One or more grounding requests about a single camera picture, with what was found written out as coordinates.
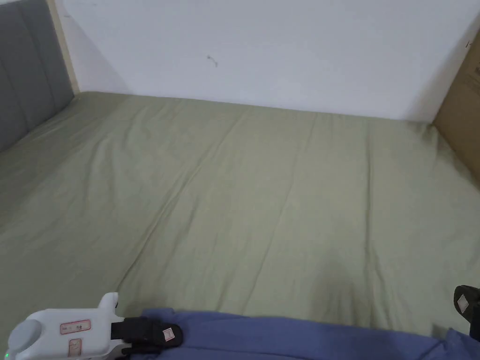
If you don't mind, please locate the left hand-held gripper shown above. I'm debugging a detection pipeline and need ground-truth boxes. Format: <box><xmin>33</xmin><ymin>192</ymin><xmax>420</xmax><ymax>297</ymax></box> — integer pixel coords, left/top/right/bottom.
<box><xmin>4</xmin><ymin>292</ymin><xmax>184</xmax><ymax>360</ymax></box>

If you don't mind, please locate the blue shirt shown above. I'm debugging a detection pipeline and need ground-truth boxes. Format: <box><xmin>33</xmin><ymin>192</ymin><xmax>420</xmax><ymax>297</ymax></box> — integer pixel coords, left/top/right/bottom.
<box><xmin>131</xmin><ymin>307</ymin><xmax>480</xmax><ymax>360</ymax></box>

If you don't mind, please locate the bed with pale green sheet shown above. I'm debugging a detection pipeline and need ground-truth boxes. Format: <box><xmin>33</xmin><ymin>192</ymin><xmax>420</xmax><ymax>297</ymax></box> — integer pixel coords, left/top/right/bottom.
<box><xmin>0</xmin><ymin>91</ymin><xmax>480</xmax><ymax>360</ymax></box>

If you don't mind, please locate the brown cardboard carton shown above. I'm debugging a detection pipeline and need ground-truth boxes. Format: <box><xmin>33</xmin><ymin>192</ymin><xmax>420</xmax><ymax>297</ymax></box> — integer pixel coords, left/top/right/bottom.
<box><xmin>432</xmin><ymin>33</ymin><xmax>480</xmax><ymax>177</ymax></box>

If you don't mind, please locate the grey padded headboard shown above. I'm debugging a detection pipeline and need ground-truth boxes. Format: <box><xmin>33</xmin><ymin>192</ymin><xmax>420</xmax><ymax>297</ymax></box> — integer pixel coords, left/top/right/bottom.
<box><xmin>0</xmin><ymin>0</ymin><xmax>75</xmax><ymax>154</ymax></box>

